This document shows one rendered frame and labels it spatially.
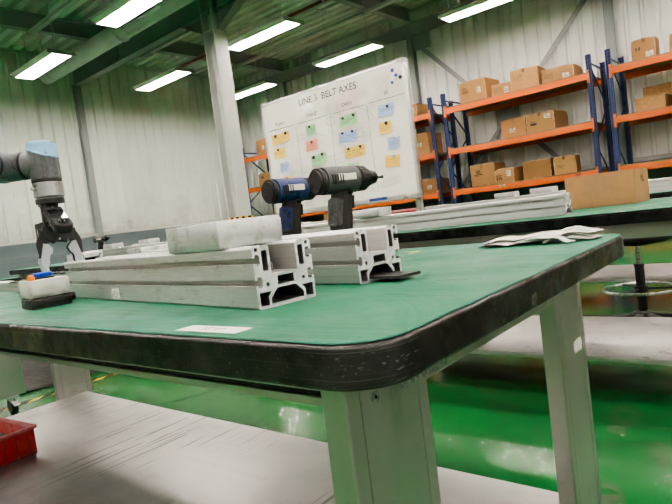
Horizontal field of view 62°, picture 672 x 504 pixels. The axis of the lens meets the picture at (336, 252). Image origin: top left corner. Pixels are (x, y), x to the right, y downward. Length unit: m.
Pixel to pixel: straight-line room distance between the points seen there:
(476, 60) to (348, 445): 12.05
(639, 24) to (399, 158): 7.98
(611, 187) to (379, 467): 2.27
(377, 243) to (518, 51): 11.32
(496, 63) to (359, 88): 8.09
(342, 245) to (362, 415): 0.36
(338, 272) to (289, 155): 3.98
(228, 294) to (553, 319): 0.64
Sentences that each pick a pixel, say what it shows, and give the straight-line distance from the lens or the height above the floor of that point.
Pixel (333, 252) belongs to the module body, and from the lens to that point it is 0.90.
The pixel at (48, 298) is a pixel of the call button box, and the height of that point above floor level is 0.80.
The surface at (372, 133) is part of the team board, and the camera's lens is 4.29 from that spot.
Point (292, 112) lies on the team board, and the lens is 4.83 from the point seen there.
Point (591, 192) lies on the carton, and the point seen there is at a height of 0.85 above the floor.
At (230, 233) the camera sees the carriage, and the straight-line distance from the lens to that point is 0.81.
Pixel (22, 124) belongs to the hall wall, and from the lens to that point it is 13.65.
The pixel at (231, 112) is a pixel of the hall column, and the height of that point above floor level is 2.85.
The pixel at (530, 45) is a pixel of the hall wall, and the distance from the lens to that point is 12.10.
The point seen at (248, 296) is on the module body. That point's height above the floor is 0.80.
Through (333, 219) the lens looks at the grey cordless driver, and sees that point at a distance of 1.20.
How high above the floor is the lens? 0.89
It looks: 4 degrees down
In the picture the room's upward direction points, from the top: 7 degrees counter-clockwise
